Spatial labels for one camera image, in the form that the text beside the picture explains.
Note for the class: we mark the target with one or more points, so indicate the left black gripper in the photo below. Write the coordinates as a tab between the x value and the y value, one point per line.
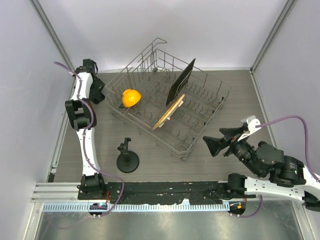
98	87

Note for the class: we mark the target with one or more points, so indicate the black square plate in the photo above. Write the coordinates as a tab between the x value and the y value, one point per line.
180	83

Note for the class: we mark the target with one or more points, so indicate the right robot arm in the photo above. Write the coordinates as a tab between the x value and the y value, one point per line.
275	173

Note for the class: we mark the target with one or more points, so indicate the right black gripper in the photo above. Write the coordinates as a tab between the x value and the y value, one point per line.
214	144

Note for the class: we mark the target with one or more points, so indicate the wooden cutting board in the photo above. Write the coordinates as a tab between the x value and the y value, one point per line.
167	115

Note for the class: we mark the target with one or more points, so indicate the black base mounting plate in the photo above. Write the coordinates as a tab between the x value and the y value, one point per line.
165	193

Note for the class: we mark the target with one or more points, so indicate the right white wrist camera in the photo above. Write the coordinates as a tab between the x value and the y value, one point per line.
251	125

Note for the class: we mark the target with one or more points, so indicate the black phone stand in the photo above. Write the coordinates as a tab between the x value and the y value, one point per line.
127	161

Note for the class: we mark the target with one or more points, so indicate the slotted cable duct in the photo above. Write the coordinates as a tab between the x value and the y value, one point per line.
92	207

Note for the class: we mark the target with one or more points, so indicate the grey wire dish rack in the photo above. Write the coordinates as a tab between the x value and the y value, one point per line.
152	73

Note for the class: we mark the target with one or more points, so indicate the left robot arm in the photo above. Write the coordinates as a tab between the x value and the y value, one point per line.
82	118

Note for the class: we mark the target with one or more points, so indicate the orange bowl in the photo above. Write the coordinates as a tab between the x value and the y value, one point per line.
130	97

